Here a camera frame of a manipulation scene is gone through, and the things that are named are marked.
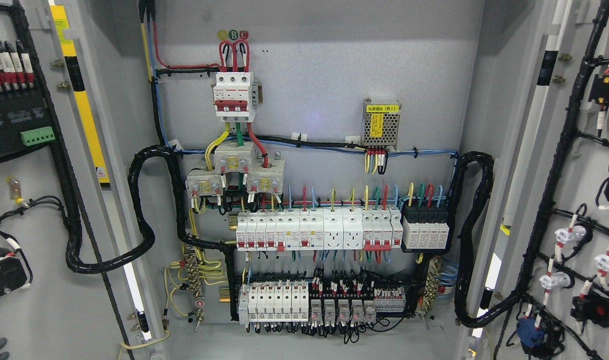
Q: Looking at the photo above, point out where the grey cabinet door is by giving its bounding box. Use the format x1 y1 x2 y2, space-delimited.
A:
472 0 609 360
0 0 160 360

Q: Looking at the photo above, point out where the brass ground terminal bar left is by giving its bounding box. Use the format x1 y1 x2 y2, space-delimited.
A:
185 253 204 301

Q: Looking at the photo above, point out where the brass ground terminal bar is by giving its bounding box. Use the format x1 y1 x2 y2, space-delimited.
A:
185 253 204 301
418 256 441 315

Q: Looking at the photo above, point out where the black digital power meter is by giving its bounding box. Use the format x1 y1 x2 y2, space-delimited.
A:
0 89 53 158

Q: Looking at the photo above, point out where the grey current transformer left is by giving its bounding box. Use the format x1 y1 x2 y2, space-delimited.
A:
185 169 223 198

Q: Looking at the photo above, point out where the grey current transformer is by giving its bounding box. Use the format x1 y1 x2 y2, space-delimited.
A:
213 140 259 174
185 169 223 198
246 159 286 196

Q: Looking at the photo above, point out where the lower relay terminal row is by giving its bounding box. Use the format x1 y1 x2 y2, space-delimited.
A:
237 270 410 337

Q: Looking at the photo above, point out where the grey current transformer upper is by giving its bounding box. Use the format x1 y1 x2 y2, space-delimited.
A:
213 140 259 174

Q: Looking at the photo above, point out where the grey current transformer right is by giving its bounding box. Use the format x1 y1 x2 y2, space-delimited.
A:
246 159 286 196

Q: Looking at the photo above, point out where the red white main breaker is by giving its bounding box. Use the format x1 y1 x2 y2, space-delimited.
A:
213 71 259 123

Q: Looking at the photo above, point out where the white breaker and socket row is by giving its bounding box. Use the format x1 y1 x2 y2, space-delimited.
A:
235 207 403 252

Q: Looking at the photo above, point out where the brass ground terminal bar right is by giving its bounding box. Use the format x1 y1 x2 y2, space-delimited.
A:
418 256 441 315

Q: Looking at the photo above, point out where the perforated metal power supply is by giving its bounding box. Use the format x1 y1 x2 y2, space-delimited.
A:
361 97 401 148

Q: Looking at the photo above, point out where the black surge protector block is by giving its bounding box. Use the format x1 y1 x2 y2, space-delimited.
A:
402 203 450 253

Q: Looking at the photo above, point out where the black white rotary switch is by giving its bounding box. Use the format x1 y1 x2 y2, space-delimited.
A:
0 247 28 297

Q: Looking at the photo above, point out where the left black cable conduit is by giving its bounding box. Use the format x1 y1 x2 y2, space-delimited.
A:
59 145 235 275

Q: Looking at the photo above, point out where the black cable conduit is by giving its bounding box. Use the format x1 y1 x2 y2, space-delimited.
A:
59 145 235 275
447 151 523 329

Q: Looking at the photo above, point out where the right black cable conduit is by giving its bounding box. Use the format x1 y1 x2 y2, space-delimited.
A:
447 151 523 329

